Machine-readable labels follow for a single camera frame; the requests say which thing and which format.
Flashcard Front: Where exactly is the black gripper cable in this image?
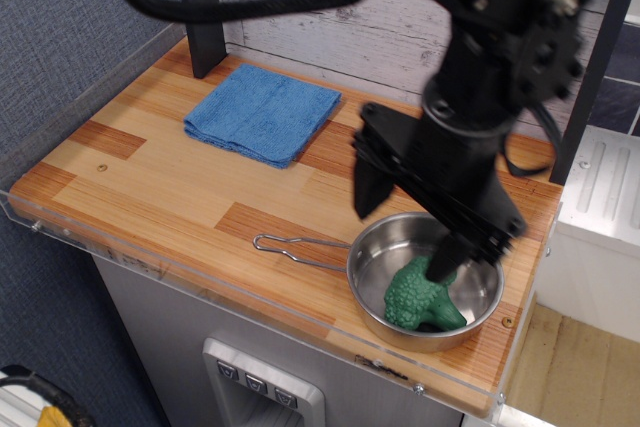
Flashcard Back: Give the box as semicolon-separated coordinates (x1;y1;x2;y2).
499;101;564;179

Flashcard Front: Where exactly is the stainless steel pot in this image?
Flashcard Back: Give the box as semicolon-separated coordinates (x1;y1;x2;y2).
252;211;506;354

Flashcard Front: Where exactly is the silver dispenser button panel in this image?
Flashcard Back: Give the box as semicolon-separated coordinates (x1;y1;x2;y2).
202;337;327;426

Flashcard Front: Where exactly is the yellow and black object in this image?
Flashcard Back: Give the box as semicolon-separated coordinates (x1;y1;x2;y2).
1;373;96;427

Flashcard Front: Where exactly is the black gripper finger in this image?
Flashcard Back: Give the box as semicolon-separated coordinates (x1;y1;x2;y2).
426;232;473;282
353;157;395;220

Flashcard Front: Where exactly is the black right frame post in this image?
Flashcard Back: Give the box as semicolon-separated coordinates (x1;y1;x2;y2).
549;0;631;185

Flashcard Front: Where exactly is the green toy broccoli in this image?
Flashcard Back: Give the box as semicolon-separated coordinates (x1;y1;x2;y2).
384;256;467;331

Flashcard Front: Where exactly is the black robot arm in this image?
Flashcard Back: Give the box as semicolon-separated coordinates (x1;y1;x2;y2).
354;0;589;282

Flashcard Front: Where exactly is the white toy sink unit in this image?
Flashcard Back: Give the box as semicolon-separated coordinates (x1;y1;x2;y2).
534;127;639;341

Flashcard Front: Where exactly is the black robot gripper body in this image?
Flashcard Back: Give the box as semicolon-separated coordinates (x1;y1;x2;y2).
353;82;526;263

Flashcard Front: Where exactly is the grey toy fridge cabinet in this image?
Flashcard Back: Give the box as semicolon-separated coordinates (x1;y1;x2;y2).
95;257;463;426

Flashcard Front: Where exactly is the blue folded cloth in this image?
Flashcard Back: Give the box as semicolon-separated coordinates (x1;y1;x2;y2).
184;64;341;169

